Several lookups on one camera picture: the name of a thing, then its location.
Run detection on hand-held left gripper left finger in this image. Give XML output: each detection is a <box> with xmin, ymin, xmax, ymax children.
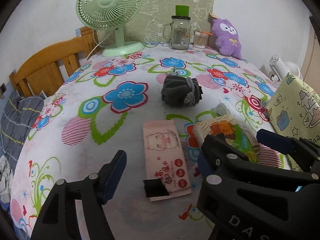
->
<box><xmin>30</xmin><ymin>150</ymin><xmax>127</xmax><ymax>240</ymax></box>

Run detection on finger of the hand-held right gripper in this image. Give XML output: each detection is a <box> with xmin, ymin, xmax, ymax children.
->
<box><xmin>202</xmin><ymin>135</ymin><xmax>310</xmax><ymax>188</ymax></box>
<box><xmin>256</xmin><ymin>129</ymin><xmax>320</xmax><ymax>180</ymax></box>

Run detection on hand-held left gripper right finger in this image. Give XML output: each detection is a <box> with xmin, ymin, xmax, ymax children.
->
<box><xmin>198</xmin><ymin>154</ymin><xmax>213</xmax><ymax>178</ymax></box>

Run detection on yellow cartoon tissue packet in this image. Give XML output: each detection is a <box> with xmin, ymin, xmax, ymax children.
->
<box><xmin>193</xmin><ymin>103</ymin><xmax>250</xmax><ymax>155</ymax></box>

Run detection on yellow patterned storage box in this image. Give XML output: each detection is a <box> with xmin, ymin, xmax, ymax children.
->
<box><xmin>266</xmin><ymin>72</ymin><xmax>320</xmax><ymax>173</ymax></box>

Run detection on pink wet wipes packet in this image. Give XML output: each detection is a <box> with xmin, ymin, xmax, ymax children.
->
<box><xmin>142</xmin><ymin>120</ymin><xmax>192</xmax><ymax>202</ymax></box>

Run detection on grey socks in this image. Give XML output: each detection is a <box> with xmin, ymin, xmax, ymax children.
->
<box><xmin>161</xmin><ymin>76</ymin><xmax>203</xmax><ymax>107</ymax></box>

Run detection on floral tablecloth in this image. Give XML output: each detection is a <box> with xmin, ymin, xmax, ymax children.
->
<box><xmin>9</xmin><ymin>41</ymin><xmax>293</xmax><ymax>240</ymax></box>

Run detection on white standing fan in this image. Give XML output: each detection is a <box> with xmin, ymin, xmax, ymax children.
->
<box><xmin>268</xmin><ymin>54</ymin><xmax>303</xmax><ymax>82</ymax></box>

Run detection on beige door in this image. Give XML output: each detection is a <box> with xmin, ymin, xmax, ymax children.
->
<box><xmin>301</xmin><ymin>16</ymin><xmax>320</xmax><ymax>85</ymax></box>

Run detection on white crumpled cloth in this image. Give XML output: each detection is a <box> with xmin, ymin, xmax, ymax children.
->
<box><xmin>0</xmin><ymin>155</ymin><xmax>13</xmax><ymax>203</ymax></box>

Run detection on purple plush toy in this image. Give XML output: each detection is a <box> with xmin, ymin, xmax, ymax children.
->
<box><xmin>211</xmin><ymin>18</ymin><xmax>242</xmax><ymax>59</ymax></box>

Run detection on cotton swab jar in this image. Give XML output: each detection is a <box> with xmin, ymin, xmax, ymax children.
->
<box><xmin>193</xmin><ymin>30</ymin><xmax>213</xmax><ymax>49</ymax></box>

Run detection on grey plaid pillow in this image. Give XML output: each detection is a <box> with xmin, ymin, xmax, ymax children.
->
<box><xmin>0</xmin><ymin>90</ymin><xmax>44</xmax><ymax>165</ymax></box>

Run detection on glass jar mug green lid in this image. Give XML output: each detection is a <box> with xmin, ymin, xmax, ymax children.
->
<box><xmin>163</xmin><ymin>5</ymin><xmax>192</xmax><ymax>50</ymax></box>

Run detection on wooden bed headboard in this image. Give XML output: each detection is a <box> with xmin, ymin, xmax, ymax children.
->
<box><xmin>9</xmin><ymin>27</ymin><xmax>99</xmax><ymax>98</ymax></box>

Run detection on green patterned board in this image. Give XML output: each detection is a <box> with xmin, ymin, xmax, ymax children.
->
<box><xmin>124</xmin><ymin>0</ymin><xmax>215</xmax><ymax>45</ymax></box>

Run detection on green desk fan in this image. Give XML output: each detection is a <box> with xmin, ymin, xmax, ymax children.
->
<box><xmin>76</xmin><ymin>0</ymin><xmax>144</xmax><ymax>57</ymax></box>

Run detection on white fan cable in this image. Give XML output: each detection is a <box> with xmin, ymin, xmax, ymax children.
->
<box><xmin>87</xmin><ymin>29</ymin><xmax>100</xmax><ymax>60</ymax></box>

